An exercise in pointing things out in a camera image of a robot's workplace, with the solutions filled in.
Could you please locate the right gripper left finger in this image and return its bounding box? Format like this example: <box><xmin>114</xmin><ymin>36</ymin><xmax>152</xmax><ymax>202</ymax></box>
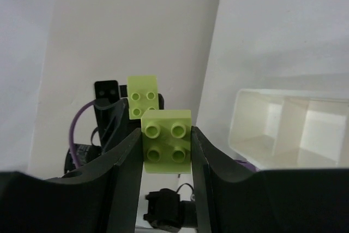
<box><xmin>1</xmin><ymin>129</ymin><xmax>142</xmax><ymax>232</ymax></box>

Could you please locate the lime green lego brick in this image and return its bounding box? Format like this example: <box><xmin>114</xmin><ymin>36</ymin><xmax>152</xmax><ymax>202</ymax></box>
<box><xmin>141</xmin><ymin>110</ymin><xmax>192</xmax><ymax>174</ymax></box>
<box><xmin>127</xmin><ymin>75</ymin><xmax>159</xmax><ymax>120</ymax></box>

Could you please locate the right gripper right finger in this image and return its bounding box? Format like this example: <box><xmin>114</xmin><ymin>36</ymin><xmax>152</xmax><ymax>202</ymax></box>
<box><xmin>191</xmin><ymin>127</ymin><xmax>348</xmax><ymax>232</ymax></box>

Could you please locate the white divided container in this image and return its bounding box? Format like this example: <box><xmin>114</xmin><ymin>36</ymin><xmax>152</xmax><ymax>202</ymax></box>
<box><xmin>229</xmin><ymin>89</ymin><xmax>348</xmax><ymax>170</ymax></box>

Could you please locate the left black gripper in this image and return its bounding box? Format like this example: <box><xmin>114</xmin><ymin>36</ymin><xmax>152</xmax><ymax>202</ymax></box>
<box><xmin>64</xmin><ymin>80</ymin><xmax>164</xmax><ymax>174</ymax></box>

